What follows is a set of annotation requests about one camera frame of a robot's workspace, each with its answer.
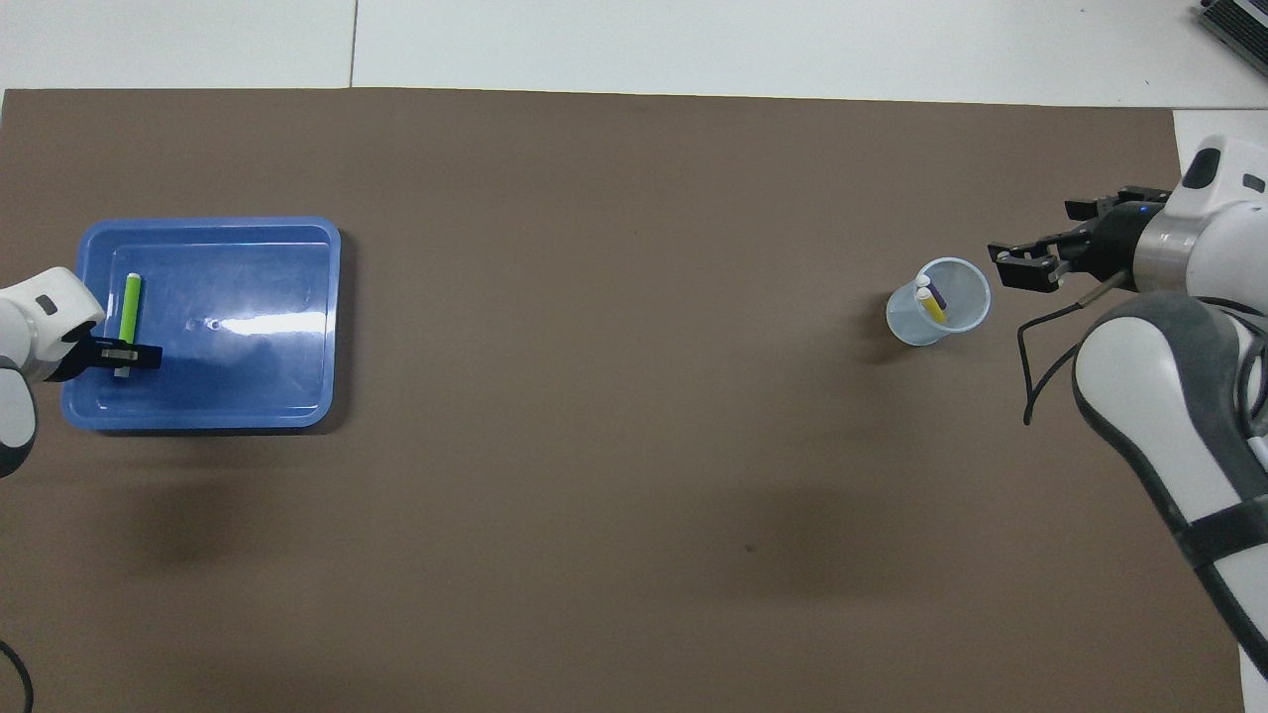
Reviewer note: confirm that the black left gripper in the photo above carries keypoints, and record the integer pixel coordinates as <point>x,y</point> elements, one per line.
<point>77,355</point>

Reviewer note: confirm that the green marker pen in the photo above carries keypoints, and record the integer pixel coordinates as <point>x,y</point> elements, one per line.
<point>130,307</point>

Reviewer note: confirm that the brown table mat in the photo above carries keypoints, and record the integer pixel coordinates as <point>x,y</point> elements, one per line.
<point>634,495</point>

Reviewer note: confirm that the yellow marker pen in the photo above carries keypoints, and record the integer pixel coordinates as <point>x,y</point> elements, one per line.
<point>932,305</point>

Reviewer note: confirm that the blue plastic tray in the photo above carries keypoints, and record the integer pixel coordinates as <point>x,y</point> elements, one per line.
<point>277,386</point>

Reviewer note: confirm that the grey ribbed device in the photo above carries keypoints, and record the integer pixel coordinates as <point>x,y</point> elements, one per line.
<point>1238,25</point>

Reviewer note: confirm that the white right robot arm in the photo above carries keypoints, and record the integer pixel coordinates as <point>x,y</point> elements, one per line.
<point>1189,376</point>

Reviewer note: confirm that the translucent plastic cup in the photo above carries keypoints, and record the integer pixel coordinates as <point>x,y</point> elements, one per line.
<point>906,322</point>

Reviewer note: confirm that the purple marker pen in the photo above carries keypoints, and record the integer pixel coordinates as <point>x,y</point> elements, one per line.
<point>931,289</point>

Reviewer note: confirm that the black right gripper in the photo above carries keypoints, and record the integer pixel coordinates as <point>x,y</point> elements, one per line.
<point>1114,238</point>

